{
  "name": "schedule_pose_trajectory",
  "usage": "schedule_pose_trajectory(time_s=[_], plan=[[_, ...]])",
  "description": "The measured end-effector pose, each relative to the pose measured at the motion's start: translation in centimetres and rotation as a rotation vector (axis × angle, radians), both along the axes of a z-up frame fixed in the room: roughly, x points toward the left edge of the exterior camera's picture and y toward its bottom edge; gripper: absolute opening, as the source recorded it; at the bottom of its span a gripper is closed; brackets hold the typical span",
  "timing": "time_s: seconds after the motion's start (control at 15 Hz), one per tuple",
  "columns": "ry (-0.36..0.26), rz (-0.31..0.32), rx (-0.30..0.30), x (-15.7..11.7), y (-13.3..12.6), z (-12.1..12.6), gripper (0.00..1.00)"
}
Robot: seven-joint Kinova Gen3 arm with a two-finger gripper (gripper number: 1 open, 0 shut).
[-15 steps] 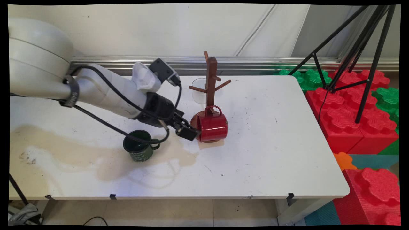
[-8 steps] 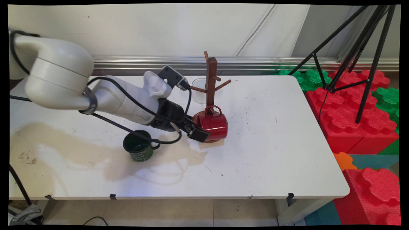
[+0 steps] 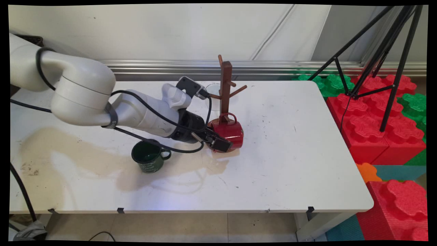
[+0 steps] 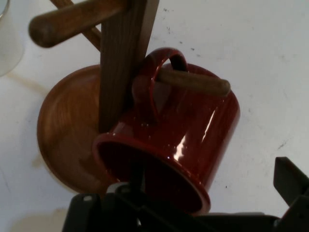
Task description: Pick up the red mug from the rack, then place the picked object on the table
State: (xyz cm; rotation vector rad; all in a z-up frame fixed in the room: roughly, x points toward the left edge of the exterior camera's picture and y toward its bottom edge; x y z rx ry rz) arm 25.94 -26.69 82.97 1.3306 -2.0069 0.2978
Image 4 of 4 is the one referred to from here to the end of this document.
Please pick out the red enamel mug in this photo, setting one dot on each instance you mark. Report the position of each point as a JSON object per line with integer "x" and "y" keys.
{"x": 193, "y": 133}

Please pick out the white enamel mug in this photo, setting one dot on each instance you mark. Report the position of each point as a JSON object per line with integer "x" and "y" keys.
{"x": 9, "y": 36}

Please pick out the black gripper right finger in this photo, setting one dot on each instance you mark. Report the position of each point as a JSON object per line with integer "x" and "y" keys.
{"x": 293, "y": 191}

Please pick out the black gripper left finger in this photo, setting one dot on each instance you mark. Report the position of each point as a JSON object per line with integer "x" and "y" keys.
{"x": 113, "y": 212}

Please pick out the wooden mug tree stand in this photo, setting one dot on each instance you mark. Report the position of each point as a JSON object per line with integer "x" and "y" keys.
{"x": 65, "y": 120}

